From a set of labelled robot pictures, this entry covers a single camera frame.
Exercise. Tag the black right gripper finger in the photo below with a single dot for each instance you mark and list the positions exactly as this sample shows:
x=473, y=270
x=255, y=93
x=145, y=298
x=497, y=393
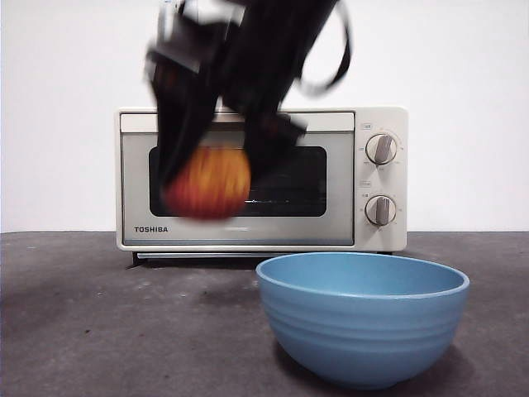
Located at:
x=179, y=132
x=268, y=140

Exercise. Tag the red yellow apple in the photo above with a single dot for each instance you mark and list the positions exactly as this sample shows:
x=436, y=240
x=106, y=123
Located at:
x=211, y=186

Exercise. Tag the blue ribbed bowl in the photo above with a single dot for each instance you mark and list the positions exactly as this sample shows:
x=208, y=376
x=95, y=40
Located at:
x=359, y=335

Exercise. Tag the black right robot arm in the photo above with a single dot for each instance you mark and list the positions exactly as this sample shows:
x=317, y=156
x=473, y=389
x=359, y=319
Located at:
x=281, y=49

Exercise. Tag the cream Toshiba toaster oven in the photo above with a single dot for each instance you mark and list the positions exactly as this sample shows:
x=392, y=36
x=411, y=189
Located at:
x=380, y=120

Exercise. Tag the temperature knob with beige grip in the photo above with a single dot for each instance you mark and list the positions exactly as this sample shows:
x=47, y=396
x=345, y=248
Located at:
x=382, y=149

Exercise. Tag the timer knob with beige grip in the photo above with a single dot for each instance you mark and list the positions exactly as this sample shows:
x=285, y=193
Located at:
x=381, y=210

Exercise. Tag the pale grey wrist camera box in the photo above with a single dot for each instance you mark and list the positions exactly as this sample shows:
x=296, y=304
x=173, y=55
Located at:
x=194, y=37

